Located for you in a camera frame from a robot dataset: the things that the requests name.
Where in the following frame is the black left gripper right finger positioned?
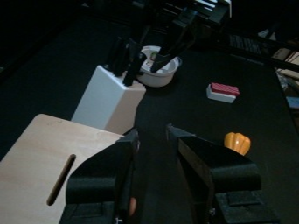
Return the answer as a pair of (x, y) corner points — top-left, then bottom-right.
(166, 123), (282, 224)

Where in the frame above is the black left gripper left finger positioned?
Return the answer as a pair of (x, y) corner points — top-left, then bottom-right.
(58, 127), (142, 224)

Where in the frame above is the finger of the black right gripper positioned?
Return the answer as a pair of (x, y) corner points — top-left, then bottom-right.
(150, 11), (188, 74)
(172, 17), (202, 60)

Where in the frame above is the white toy pot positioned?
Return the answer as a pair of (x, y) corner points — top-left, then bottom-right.
(135, 45), (183, 88)

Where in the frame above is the orange toy bell pepper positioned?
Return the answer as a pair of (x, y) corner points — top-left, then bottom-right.
(223, 131), (253, 157)

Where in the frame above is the light wooden cutting board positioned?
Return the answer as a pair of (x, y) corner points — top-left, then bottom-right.
(0, 113), (126, 224)

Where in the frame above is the red striped white toy block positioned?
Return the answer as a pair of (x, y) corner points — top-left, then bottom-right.
(206, 82), (241, 104)

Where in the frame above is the white knife block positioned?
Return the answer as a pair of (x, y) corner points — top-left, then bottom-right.
(70, 65), (147, 136)

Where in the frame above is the cardboard box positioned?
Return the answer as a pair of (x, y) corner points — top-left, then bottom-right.
(270, 46), (299, 73)

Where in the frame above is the blue object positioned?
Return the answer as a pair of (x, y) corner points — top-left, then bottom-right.
(285, 95), (299, 110)

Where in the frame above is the black-handled toy cleaver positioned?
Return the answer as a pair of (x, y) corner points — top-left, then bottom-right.
(123, 38), (148, 88)

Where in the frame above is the black-handled toy knife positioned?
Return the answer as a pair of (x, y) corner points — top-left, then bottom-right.
(106, 37), (123, 73)
(115, 40), (132, 77)

